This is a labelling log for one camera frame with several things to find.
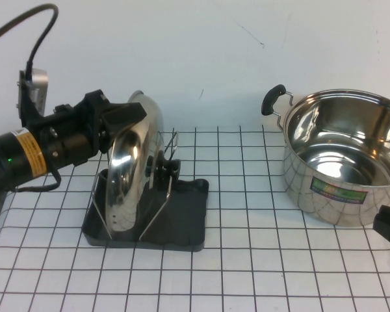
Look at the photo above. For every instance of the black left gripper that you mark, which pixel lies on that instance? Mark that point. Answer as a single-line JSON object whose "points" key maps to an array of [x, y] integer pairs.
{"points": [[74, 130]]}

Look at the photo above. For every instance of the stainless steel lid black knob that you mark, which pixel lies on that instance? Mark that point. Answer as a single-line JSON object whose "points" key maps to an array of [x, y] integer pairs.
{"points": [[126, 169]]}

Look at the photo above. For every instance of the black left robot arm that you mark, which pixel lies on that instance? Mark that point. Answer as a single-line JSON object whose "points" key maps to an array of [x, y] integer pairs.
{"points": [[6, 152]]}

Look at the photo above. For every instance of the white black-grid tablecloth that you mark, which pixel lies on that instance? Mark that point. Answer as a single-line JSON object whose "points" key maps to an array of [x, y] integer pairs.
{"points": [[214, 276]]}

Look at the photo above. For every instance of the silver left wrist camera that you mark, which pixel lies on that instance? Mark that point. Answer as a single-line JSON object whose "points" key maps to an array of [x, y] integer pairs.
{"points": [[39, 84]]}

